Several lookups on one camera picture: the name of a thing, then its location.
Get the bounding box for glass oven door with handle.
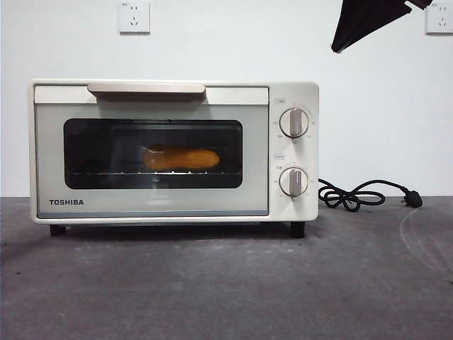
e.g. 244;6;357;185
33;81;270;217

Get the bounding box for white wall socket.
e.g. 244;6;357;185
118;1;151;35
425;3;453;35

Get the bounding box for white oven timer knob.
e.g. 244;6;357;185
278;166;309;198

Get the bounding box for chrome wire oven rack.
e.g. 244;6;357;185
67;171;241;177

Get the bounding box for black power cable with plug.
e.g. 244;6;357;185
317;176;424;213

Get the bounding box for yellow corn cob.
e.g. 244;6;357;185
143;143;221;171

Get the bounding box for white oven temperature knob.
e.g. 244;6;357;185
278;108;309;139

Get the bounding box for white Toshiba toaster oven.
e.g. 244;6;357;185
28;79;320;239

